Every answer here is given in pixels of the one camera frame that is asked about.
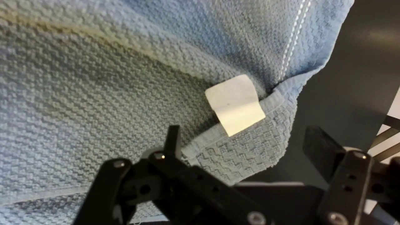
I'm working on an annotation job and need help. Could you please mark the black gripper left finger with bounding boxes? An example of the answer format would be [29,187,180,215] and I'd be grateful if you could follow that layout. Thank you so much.
[73,125,268,225]

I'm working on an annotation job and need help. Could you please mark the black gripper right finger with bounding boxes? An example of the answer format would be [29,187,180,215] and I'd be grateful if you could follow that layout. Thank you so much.
[303,126,400,225]

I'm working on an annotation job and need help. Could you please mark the light blue towel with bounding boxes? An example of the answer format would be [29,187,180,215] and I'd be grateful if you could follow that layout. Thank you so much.
[0,0,354,225]

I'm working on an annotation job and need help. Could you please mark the round black table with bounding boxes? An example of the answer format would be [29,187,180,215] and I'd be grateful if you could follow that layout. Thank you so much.
[260,0,400,187]

